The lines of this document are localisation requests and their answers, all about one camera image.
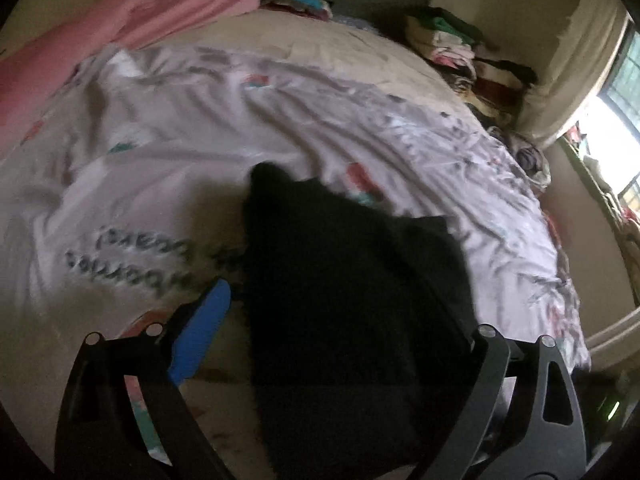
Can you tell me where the black IKISS shirt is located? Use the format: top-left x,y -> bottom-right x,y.
242,162 -> 476,479

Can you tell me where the clothes bag beside bed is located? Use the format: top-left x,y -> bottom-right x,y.
488,126 -> 551,195

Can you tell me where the pile of mixed clothes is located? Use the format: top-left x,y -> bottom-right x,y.
405,6 -> 538,129

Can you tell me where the cluttered window sill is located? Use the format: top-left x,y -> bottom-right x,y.
560,121 -> 640,306

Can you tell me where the white strawberry print bedsheet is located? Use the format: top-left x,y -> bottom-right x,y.
1,46 -> 591,463

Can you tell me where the window with grille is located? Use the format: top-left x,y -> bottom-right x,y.
587,23 -> 639,193

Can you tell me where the cream curtain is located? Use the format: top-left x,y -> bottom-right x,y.
515,0 -> 629,148

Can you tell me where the cream mattress cover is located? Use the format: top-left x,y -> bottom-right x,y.
159,9 -> 475,122

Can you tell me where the pink blanket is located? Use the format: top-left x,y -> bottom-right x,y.
1,0 -> 260,154

